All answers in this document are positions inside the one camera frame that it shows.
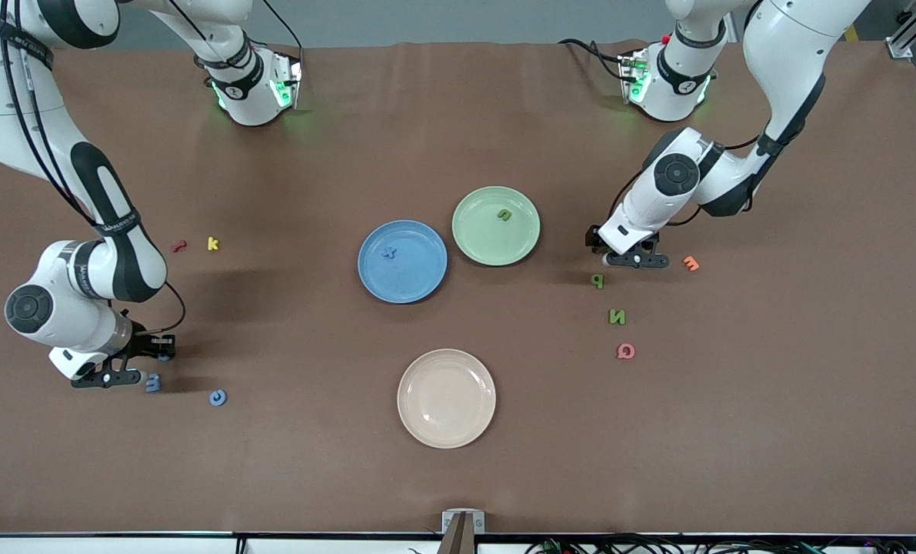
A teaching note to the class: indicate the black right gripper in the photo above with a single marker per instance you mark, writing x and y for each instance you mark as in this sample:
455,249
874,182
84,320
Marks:
147,342

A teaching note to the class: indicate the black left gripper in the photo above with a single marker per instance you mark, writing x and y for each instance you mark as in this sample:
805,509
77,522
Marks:
595,240

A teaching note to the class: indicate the blue foam letter E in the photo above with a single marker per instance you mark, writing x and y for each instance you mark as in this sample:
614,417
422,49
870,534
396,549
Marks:
154,382

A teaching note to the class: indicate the blue foam letter c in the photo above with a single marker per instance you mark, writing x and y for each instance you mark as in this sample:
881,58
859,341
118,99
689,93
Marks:
211,398

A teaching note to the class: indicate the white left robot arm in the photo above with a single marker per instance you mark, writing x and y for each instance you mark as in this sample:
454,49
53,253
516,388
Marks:
788,46

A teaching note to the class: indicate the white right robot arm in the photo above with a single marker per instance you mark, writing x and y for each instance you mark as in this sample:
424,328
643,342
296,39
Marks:
11,92

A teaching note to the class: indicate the orange foam letter E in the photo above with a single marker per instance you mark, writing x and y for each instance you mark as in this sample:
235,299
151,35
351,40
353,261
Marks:
691,263

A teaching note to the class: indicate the pink foam letter Q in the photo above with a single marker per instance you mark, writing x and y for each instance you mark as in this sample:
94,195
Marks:
620,352

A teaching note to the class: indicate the green plate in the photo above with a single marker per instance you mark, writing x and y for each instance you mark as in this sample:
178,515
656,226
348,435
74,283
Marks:
481,231

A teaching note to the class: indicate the brown table cover sheet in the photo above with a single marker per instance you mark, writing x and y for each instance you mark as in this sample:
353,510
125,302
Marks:
273,462

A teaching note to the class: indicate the blue plate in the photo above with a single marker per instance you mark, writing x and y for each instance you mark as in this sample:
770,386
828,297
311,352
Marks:
419,281

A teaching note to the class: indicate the beige plate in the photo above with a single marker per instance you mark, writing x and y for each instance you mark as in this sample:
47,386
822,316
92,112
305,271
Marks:
446,400

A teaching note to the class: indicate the white table frame rail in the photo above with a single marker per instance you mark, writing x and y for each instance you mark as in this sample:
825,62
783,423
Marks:
119,546

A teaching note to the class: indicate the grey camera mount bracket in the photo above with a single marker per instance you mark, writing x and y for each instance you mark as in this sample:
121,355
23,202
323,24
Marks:
447,522

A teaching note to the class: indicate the dark camera mount pole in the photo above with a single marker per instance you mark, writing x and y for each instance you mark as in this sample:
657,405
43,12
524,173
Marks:
459,538

